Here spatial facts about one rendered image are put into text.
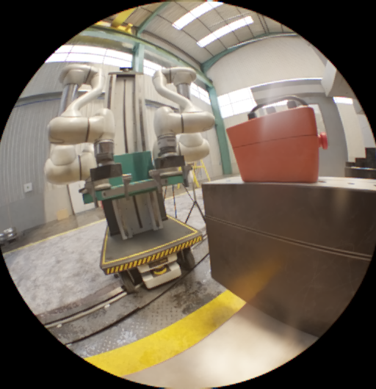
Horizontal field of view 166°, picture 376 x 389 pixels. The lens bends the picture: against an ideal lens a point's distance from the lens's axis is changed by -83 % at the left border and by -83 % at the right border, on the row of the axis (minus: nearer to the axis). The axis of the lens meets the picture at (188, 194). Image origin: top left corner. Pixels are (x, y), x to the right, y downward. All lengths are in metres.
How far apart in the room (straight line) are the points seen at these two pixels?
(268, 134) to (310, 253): 0.22
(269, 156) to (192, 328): 0.78
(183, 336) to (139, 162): 1.09
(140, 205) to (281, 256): 0.95
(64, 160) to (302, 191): 0.85
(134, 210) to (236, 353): 1.00
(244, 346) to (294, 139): 0.47
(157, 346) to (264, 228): 0.71
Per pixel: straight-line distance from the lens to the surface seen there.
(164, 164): 0.56
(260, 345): 0.43
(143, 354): 0.79
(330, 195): 0.23
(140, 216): 1.04
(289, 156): 0.24
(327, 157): 3.51
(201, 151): 0.86
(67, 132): 0.51
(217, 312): 0.81
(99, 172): 0.53
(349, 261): 0.28
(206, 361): 0.41
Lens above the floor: 0.72
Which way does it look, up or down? 9 degrees down
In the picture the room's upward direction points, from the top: 9 degrees counter-clockwise
